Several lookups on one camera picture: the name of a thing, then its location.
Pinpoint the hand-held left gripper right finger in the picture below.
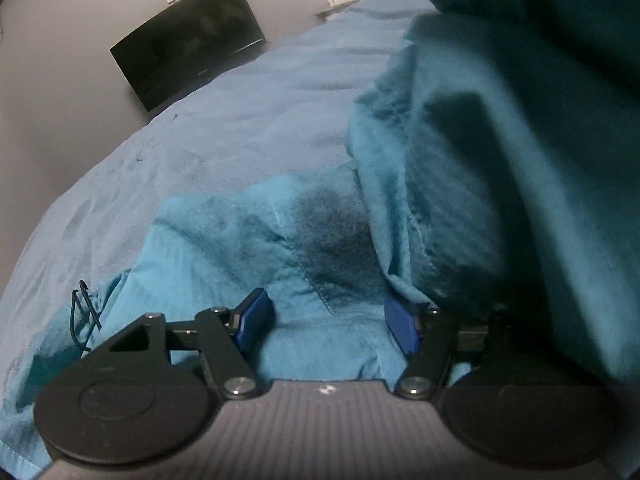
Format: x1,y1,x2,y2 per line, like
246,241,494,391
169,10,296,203
382,297,503,401

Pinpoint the teal jacket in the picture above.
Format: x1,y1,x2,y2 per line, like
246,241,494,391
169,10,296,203
0,0,640,480

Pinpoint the black flat screen television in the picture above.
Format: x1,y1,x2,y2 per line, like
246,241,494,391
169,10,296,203
109,0,268,113

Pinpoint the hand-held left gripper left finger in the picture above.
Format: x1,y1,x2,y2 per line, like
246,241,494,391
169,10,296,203
107,287,276,401

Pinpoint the small grey side table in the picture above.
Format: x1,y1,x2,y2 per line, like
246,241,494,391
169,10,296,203
315,2,353,22

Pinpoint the blue bed blanket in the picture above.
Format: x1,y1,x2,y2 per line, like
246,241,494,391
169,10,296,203
0,0,441,411

